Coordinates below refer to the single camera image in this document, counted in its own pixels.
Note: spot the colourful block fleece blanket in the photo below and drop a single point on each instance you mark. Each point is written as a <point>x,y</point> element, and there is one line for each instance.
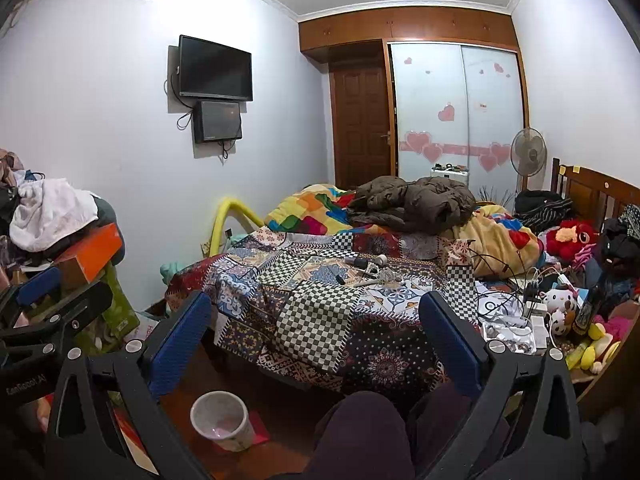
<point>318,209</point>

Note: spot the brown puffer jacket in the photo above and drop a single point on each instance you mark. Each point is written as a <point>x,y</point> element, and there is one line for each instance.
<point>431,205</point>

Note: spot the person's dark trouser knee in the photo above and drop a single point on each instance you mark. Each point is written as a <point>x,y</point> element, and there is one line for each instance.
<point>365,437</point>

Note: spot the yellow plush toy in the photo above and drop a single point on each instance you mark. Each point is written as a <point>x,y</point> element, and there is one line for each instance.
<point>600,347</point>

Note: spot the standing electric fan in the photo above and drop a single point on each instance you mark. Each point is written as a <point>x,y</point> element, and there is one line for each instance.
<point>528,154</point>

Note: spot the orange cardboard box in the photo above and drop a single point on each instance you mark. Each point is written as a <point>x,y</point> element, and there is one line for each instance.
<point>80,264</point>

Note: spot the brown wooden door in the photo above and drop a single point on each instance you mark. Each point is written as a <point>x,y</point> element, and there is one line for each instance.
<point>360,121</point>

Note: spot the yellow foam tube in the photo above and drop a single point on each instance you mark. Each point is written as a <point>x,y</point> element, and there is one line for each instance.
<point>230,212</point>

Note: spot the teal plastic toy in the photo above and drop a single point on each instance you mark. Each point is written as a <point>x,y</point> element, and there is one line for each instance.
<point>168,271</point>

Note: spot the white cloth pile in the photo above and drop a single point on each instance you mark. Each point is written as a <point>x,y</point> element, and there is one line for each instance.
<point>48,211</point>

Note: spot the wooden bed headboard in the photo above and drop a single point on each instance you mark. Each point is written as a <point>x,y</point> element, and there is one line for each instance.
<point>596,197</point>

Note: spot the dalmatian plush toy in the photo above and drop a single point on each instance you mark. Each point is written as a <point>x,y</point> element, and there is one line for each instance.
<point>562,307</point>

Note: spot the red plush toy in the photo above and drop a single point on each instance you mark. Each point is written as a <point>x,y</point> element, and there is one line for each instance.
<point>568,239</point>

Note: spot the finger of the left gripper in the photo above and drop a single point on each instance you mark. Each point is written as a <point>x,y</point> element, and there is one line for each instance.
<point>47,282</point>
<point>75,304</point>

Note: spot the green patterned bag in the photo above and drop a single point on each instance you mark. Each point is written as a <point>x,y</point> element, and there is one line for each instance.
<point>108,330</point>

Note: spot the black wall television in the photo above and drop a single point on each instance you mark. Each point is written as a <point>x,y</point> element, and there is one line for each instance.
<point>210,71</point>

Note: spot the black striped bag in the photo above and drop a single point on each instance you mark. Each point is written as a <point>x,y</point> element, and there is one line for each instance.
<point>542,210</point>

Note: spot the small black wall monitor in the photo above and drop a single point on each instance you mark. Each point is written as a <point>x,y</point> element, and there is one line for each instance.
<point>215,121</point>

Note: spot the purple black spray bottle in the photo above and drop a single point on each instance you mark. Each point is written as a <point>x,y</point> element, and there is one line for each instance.
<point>357,262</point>

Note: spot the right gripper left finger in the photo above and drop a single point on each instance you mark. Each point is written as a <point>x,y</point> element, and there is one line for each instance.
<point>106,421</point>

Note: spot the white bandage tape roll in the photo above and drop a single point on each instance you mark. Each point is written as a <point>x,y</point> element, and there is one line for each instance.
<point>381,260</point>

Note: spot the white plastic trash bin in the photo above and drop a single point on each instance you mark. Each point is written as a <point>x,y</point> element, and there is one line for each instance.
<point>222,417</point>

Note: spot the white sliding wardrobe with hearts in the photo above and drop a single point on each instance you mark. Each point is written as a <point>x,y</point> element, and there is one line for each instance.
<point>457,110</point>

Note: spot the patchwork patterned bedspread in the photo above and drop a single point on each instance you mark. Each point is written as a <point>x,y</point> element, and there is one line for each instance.
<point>281,302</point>

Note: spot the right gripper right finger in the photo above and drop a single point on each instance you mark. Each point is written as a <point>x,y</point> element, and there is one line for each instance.
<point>545,441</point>

